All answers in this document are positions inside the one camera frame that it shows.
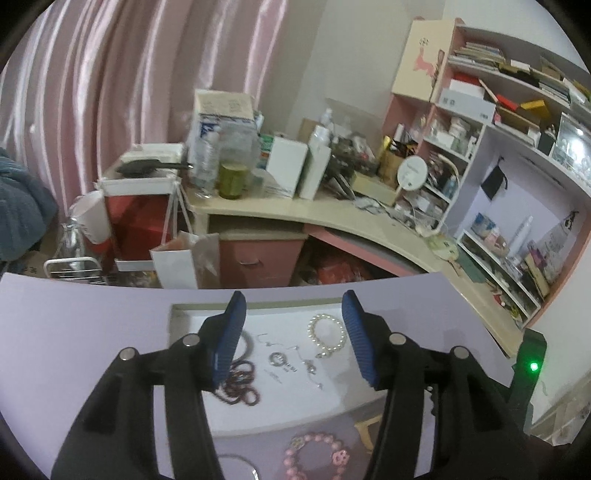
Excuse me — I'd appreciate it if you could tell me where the blue fleece blanket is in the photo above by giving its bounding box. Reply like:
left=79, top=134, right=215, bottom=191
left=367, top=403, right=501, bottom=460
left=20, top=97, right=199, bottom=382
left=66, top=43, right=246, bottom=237
left=1, top=149, right=58, bottom=262

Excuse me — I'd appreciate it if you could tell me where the pink white bookshelf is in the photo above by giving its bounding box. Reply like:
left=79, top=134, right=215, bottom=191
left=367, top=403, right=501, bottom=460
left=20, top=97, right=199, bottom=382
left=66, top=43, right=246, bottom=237
left=383, top=19, right=590, bottom=328

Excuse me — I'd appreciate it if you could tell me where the green patterned paddle fan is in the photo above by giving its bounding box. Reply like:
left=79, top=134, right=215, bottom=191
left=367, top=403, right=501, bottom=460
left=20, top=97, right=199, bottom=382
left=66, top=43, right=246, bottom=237
left=426, top=235, right=459, bottom=262

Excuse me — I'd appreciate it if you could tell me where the black hair brush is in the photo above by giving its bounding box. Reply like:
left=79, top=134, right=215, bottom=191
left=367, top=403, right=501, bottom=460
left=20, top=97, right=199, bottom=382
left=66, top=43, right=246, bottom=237
left=116, top=159, right=192, bottom=178

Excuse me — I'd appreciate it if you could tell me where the black velvet pouch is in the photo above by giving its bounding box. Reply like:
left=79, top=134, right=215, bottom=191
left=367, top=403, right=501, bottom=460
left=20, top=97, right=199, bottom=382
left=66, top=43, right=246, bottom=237
left=481, top=156, right=508, bottom=201

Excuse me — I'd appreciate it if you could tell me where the white pearl bracelet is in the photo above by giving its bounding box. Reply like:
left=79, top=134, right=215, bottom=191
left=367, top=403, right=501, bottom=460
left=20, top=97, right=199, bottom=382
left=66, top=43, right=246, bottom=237
left=307, top=313, right=349, bottom=360

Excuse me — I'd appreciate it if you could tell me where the white paper shopping bag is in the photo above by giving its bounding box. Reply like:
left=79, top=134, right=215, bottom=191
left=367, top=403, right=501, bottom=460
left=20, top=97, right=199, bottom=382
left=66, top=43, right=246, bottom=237
left=150, top=181, right=221, bottom=289

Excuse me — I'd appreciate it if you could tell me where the clear plastic bottle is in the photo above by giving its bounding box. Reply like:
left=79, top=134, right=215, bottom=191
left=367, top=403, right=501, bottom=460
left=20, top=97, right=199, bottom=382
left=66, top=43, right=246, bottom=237
left=192, top=130, right=221, bottom=198

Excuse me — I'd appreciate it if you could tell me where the white paper cup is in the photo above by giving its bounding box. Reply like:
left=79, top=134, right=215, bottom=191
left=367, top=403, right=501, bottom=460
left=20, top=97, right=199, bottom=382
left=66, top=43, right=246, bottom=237
left=69, top=190, right=111, bottom=245

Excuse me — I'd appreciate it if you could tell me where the red white storage cart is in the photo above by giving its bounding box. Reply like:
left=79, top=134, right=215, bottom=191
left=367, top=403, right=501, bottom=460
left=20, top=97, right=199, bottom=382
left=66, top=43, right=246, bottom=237
left=96, top=143, right=185, bottom=273

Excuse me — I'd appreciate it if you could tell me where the thin silver chain necklace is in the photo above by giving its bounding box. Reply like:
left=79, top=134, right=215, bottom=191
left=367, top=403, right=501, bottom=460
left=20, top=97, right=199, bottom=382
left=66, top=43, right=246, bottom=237
left=257, top=332, right=326, bottom=388

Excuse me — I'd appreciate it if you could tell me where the pink satin curtain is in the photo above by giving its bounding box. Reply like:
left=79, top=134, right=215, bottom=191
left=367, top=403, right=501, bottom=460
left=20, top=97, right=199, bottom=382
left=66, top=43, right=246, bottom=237
left=1, top=0, right=290, bottom=207

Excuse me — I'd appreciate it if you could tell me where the green glass jar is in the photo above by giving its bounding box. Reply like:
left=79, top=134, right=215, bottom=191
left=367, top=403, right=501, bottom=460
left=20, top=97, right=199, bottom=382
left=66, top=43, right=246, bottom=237
left=218, top=162, right=249, bottom=200

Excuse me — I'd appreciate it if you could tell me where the white box on desk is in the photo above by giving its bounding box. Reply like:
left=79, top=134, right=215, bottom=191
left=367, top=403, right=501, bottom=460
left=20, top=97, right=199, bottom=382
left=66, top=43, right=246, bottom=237
left=266, top=137, right=308, bottom=198

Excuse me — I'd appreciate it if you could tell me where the pink bead bracelet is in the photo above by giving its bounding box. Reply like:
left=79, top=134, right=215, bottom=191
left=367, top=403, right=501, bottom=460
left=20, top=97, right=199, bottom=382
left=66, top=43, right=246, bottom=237
left=283, top=430, right=349, bottom=480

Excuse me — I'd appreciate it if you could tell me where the thin silver bangle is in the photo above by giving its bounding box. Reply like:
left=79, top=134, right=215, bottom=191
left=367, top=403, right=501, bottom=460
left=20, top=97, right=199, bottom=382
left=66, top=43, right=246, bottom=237
left=218, top=454, right=261, bottom=480

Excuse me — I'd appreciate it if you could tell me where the white jewelry tray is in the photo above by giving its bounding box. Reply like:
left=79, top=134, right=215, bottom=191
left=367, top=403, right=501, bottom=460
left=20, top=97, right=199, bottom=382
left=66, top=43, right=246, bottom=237
left=168, top=297, right=394, bottom=437

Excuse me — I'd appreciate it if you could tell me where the cream corner desk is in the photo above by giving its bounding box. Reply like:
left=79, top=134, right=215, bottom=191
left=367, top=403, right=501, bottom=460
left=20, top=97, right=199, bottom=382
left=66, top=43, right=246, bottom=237
left=187, top=190, right=523, bottom=357

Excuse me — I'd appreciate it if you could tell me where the dark red bead bracelet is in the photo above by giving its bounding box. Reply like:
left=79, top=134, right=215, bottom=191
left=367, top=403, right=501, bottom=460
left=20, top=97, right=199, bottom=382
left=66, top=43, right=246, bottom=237
left=214, top=359, right=263, bottom=408

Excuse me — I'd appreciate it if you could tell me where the white round hand fan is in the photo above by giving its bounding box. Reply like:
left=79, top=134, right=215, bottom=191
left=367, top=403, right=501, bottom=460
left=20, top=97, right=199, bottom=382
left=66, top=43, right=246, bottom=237
left=395, top=155, right=428, bottom=201

